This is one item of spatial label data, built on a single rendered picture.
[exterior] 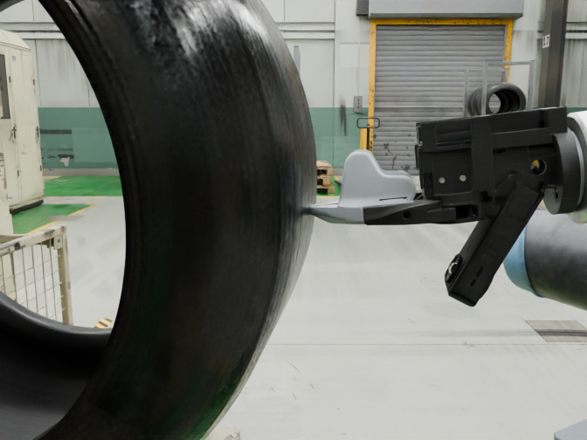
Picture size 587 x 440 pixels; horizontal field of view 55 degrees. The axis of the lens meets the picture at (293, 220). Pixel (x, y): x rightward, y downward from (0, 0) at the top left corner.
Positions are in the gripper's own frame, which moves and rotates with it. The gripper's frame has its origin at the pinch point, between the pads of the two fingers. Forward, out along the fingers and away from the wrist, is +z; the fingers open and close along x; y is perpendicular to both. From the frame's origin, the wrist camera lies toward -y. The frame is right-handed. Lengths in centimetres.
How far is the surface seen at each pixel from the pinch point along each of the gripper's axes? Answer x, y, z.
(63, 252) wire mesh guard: -59, -13, 63
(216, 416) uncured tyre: 13.2, -11.4, 7.6
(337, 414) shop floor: -168, -112, 23
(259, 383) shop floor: -190, -107, 61
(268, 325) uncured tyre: 11.6, -5.4, 3.3
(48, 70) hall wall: -1034, 178, 648
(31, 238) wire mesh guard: -49, -7, 63
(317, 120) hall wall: -1109, 17, 124
